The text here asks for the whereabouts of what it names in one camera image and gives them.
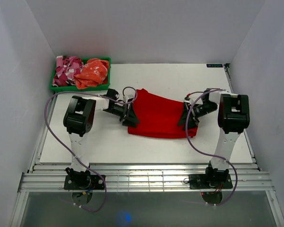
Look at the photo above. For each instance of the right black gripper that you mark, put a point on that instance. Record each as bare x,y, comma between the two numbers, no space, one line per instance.
193,123

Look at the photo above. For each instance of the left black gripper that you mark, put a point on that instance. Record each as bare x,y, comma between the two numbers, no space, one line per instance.
131,116

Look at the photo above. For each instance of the red trousers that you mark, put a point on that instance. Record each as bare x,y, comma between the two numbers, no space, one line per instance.
158,117

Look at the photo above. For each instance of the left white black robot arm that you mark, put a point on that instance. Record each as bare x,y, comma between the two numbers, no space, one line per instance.
78,121

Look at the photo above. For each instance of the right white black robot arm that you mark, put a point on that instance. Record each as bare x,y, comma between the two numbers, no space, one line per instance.
233,119

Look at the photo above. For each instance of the orange crumpled garment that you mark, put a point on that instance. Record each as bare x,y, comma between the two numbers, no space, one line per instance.
93,73

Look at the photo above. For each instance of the green plastic tray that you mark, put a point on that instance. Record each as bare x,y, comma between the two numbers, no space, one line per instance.
102,87

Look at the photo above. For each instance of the pink patterned garment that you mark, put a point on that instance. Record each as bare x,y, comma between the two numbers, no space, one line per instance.
66,68

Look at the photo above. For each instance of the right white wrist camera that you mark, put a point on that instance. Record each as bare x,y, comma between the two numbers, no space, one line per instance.
187,101

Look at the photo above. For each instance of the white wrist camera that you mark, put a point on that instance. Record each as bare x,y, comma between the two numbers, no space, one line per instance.
128,99
187,101

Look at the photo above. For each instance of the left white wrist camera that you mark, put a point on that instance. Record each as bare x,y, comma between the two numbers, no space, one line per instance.
128,99

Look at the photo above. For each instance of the aluminium frame rail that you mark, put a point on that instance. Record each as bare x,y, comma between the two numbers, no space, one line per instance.
143,178

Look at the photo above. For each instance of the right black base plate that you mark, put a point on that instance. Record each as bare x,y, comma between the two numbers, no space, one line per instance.
201,181

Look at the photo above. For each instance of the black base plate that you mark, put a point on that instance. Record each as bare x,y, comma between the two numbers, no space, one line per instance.
92,182
201,181

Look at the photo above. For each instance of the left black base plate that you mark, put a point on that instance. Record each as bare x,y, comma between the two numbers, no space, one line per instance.
92,182

